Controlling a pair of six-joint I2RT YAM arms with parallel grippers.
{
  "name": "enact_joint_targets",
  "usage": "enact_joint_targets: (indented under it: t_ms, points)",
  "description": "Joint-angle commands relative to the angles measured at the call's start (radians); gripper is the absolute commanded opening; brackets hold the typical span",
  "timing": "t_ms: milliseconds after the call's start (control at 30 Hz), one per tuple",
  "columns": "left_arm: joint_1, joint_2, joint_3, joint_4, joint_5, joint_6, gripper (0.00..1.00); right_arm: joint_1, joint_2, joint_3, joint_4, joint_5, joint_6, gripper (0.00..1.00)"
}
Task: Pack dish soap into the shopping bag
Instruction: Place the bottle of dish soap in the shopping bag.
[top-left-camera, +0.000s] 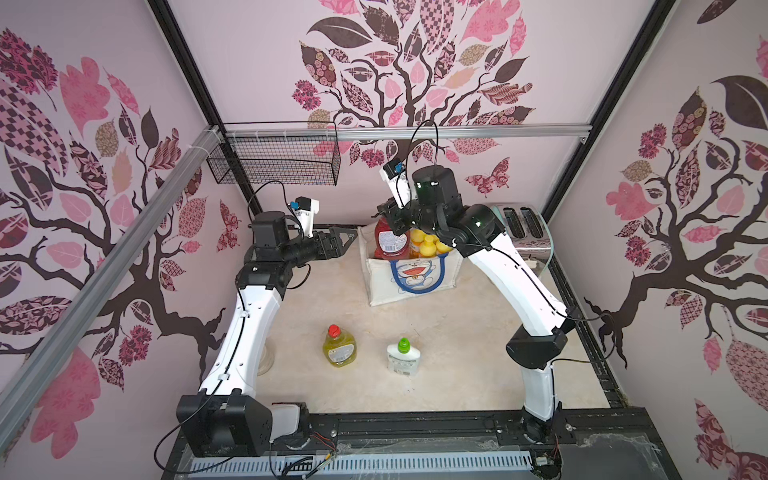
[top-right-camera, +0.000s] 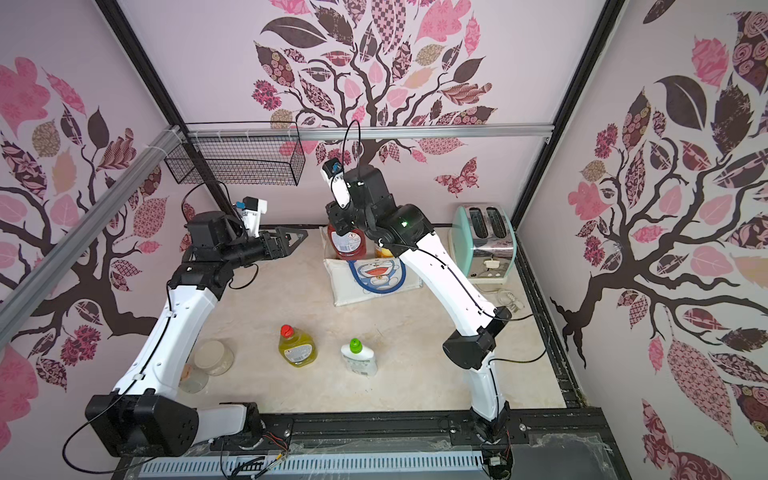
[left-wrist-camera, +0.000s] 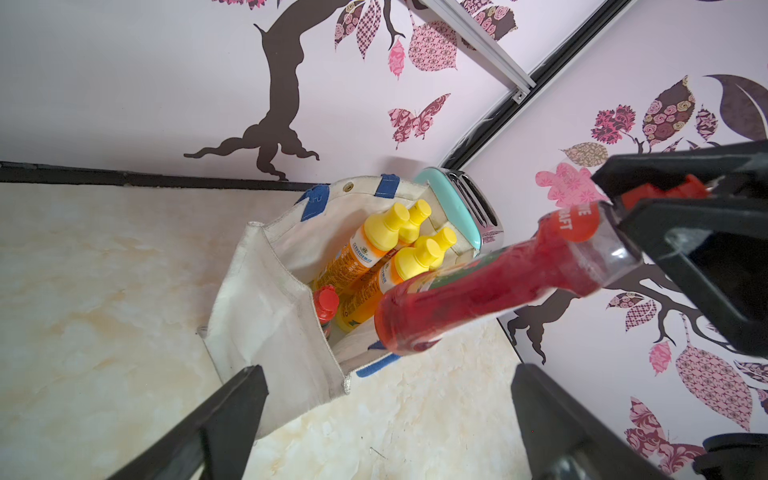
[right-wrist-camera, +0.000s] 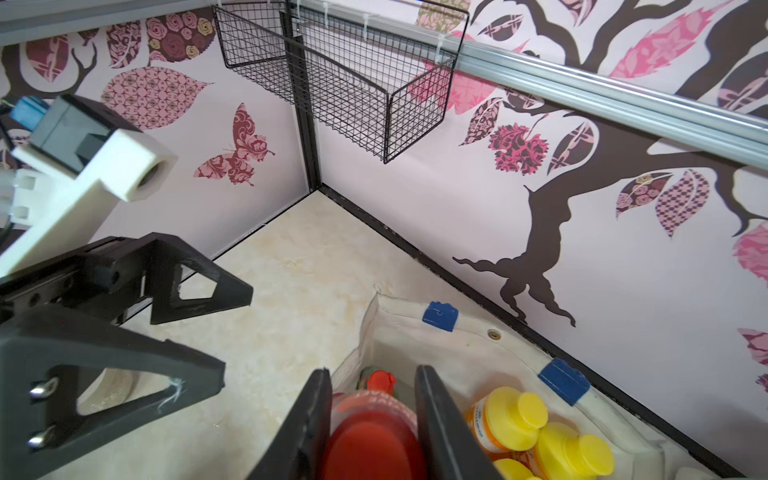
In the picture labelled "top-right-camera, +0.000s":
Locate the aluminium rail left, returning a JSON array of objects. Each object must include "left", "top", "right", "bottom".
[{"left": 1, "top": 125, "right": 182, "bottom": 345}]

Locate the red liquid soap bottle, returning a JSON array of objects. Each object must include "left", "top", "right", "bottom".
[{"left": 327, "top": 225, "right": 367, "bottom": 261}]

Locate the clear plastic cup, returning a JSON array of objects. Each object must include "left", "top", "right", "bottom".
[{"left": 178, "top": 364, "right": 209, "bottom": 394}]

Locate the white toaster power cable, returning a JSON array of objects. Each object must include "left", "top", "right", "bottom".
[{"left": 479, "top": 281, "right": 526, "bottom": 314}]

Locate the black wire mesh basket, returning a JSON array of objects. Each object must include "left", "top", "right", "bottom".
[{"left": 165, "top": 120, "right": 306, "bottom": 186}]

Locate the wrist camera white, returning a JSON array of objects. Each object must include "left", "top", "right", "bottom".
[
  {"left": 322, "top": 158, "right": 351, "bottom": 209},
  {"left": 235, "top": 196, "right": 268, "bottom": 238}
]

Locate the aluminium rail back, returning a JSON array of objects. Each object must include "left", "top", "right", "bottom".
[{"left": 189, "top": 123, "right": 554, "bottom": 141}]

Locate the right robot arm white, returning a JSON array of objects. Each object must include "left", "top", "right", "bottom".
[{"left": 326, "top": 201, "right": 512, "bottom": 423}]

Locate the black base frame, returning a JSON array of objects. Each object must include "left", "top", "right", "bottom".
[{"left": 112, "top": 408, "right": 631, "bottom": 479}]

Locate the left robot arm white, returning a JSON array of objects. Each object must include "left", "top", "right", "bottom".
[{"left": 85, "top": 220, "right": 308, "bottom": 457}]

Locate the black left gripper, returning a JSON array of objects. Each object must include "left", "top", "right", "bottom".
[{"left": 221, "top": 227, "right": 308, "bottom": 269}]

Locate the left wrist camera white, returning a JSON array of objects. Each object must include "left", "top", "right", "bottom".
[{"left": 235, "top": 196, "right": 268, "bottom": 238}]

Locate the aluminium rail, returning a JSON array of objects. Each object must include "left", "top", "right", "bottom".
[
  {"left": 189, "top": 123, "right": 554, "bottom": 141},
  {"left": 1, "top": 125, "right": 182, "bottom": 345}
]

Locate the white bottle green cap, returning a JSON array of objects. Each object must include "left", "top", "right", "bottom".
[{"left": 340, "top": 338, "right": 378, "bottom": 377}]

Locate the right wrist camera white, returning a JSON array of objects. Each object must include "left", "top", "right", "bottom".
[{"left": 322, "top": 158, "right": 351, "bottom": 209}]

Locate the mint chrome toaster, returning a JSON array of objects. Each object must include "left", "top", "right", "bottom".
[{"left": 449, "top": 203, "right": 517, "bottom": 285}]

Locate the yellow-green soap bottle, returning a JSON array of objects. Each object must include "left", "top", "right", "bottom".
[{"left": 278, "top": 324, "right": 317, "bottom": 368}]

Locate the white canvas shopping bag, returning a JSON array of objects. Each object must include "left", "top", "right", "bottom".
[{"left": 319, "top": 225, "right": 423, "bottom": 307}]

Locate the round beige lid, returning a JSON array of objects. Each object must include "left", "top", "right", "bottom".
[{"left": 193, "top": 340, "right": 235, "bottom": 376}]

